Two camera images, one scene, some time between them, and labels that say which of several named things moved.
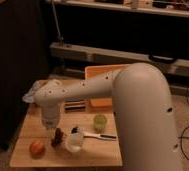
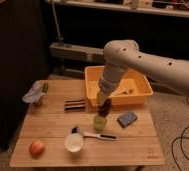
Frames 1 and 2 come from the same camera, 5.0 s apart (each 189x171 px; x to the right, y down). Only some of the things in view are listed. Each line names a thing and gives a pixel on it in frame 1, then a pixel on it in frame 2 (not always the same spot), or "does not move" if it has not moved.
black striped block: x=74 y=104 does not move
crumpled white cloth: x=30 y=97 does not move
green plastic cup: x=100 y=123 does not move
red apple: x=37 y=149 does not move
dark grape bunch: x=57 y=137 to x=105 y=108
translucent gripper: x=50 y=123 to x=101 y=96
